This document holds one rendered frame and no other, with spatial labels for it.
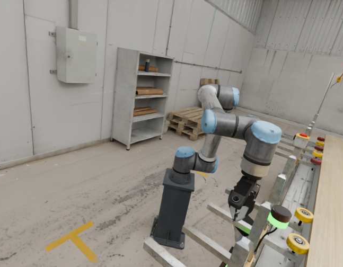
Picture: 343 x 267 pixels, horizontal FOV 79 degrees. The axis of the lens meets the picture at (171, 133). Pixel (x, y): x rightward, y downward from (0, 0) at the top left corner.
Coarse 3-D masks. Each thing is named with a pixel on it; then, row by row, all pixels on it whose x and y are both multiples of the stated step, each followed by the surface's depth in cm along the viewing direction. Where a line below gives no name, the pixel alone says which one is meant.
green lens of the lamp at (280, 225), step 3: (270, 213) 70; (270, 216) 69; (270, 219) 69; (273, 219) 68; (270, 222) 69; (273, 222) 68; (276, 222) 67; (279, 222) 67; (282, 222) 67; (288, 222) 67; (276, 225) 68; (279, 225) 67; (282, 225) 67; (285, 225) 67; (282, 228) 67
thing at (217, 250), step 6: (186, 222) 92; (186, 228) 89; (192, 228) 89; (186, 234) 89; (192, 234) 87; (198, 234) 87; (198, 240) 86; (204, 240) 84; (210, 240) 85; (204, 246) 84; (210, 246) 82; (216, 246) 82; (210, 252) 83; (216, 252) 81; (222, 252) 80; (228, 252) 81; (222, 258) 80; (228, 258) 78
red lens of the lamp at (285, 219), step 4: (276, 204) 71; (272, 208) 69; (272, 212) 68; (276, 212) 67; (272, 216) 68; (276, 216) 67; (280, 216) 66; (284, 216) 66; (280, 220) 66; (284, 220) 66; (288, 220) 66
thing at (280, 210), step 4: (276, 208) 69; (280, 208) 69; (284, 208) 70; (280, 212) 67; (284, 212) 68; (288, 212) 68; (288, 216) 66; (268, 220) 70; (276, 228) 70; (268, 232) 73; (272, 232) 72; (264, 236) 74; (260, 240) 75; (256, 248) 77
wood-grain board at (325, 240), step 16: (336, 144) 246; (336, 160) 192; (320, 176) 152; (336, 176) 157; (320, 192) 130; (336, 192) 133; (320, 208) 113; (336, 208) 116; (320, 224) 100; (336, 224) 102; (320, 240) 90; (336, 240) 92; (320, 256) 81; (336, 256) 83
